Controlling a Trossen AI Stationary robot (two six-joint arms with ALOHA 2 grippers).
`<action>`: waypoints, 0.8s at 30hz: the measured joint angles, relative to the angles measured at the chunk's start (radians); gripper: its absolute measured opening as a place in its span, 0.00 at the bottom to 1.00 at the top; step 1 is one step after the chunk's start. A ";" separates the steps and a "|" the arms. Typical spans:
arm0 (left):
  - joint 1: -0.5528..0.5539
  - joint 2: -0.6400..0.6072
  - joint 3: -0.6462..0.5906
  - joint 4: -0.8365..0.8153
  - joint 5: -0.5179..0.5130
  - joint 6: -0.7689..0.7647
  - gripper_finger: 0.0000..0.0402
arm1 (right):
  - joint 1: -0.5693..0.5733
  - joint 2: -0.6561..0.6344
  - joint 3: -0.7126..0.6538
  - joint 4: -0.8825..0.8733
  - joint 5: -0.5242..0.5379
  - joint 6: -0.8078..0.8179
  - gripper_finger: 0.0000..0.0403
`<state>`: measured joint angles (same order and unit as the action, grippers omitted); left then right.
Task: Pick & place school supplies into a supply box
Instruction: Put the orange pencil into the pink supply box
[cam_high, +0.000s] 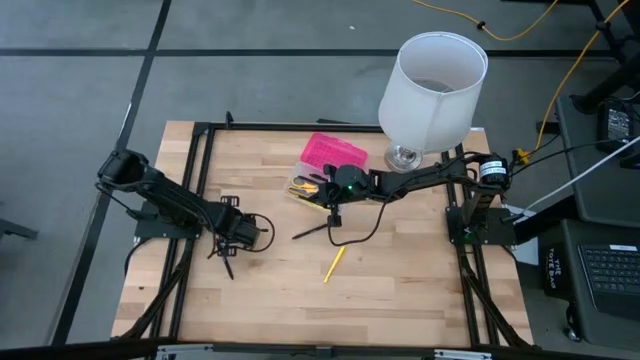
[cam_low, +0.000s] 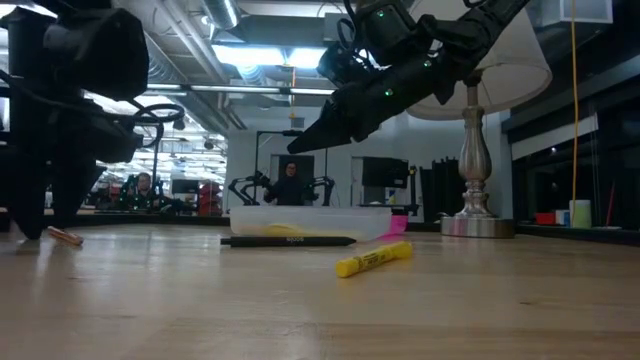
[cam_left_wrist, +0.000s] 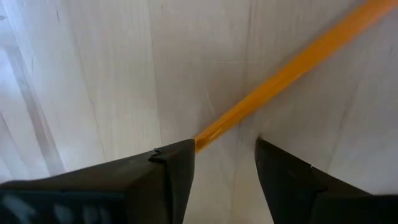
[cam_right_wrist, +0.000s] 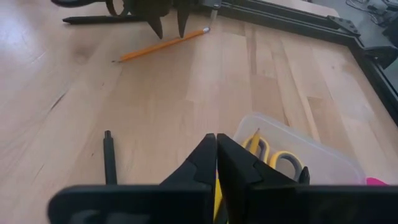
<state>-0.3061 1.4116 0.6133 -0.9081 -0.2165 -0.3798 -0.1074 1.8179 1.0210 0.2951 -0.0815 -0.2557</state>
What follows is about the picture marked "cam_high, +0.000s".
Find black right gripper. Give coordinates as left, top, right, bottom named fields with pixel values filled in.
left=302, top=164, right=374, bottom=227

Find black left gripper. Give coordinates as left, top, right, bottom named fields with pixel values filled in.
left=207, top=204, right=261, bottom=281

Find yellow scissors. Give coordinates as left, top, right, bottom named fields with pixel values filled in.
left=291, top=175, right=320, bottom=195

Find clear plastic supply box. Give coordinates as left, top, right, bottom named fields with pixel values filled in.
left=283, top=158, right=372, bottom=211

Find black pen white print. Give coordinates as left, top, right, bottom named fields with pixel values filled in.
left=291, top=222, right=332, bottom=241

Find thick yellow highlighter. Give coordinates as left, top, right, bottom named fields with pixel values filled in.
left=323, top=245, right=348, bottom=285

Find white shade table lamp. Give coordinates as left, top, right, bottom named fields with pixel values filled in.
left=377, top=30, right=490, bottom=174

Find dark chair leg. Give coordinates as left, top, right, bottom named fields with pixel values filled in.
left=0, top=215, right=40, bottom=242

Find black tote bag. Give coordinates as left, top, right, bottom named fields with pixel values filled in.
left=541, top=243, right=572, bottom=301

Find grey desk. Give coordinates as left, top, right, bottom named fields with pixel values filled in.
left=554, top=92, right=640, bottom=231

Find black power adapter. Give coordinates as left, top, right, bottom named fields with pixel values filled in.
left=596, top=98, right=637, bottom=155

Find black stand leg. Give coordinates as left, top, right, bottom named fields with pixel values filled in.
left=569, top=0, right=640, bottom=115

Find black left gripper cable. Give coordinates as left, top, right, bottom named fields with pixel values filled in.
left=247, top=213, right=277, bottom=253

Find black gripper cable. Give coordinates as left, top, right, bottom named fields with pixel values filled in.
left=327, top=187, right=404, bottom=248
left=247, top=213, right=277, bottom=253

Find black aluminium table frame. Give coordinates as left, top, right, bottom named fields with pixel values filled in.
left=112, top=110, right=535, bottom=351

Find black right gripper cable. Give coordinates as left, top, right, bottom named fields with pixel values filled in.
left=327, top=187, right=404, bottom=248

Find silver bracket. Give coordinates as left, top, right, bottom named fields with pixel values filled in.
left=433, top=348, right=494, bottom=360
left=153, top=343, right=215, bottom=360

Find yellow floor cable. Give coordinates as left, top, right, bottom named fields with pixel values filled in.
left=412, top=0, right=560, bottom=43
left=534, top=0, right=632, bottom=151

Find white cable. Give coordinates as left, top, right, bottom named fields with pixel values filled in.
left=519, top=148, right=640, bottom=217

